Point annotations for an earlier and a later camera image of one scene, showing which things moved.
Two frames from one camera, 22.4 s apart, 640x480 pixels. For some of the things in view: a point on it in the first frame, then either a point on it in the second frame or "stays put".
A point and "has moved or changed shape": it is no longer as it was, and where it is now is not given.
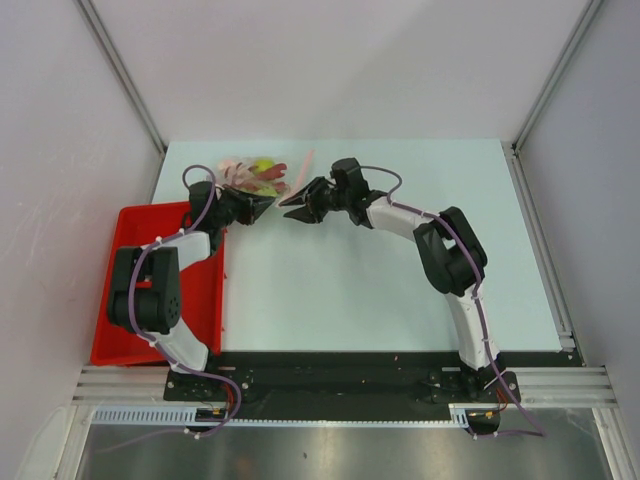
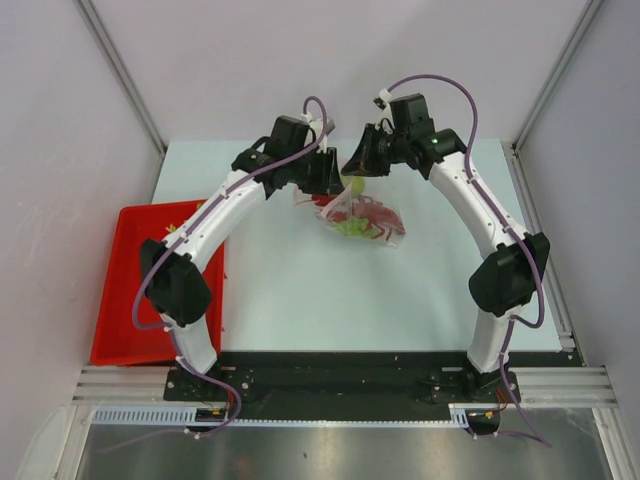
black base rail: x=351 y=385 stays put
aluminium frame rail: x=584 y=385 stays put
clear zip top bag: x=260 y=175 has moved or changed shape
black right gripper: x=313 y=212 → x=364 y=162
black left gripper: x=251 y=205 → x=327 y=181
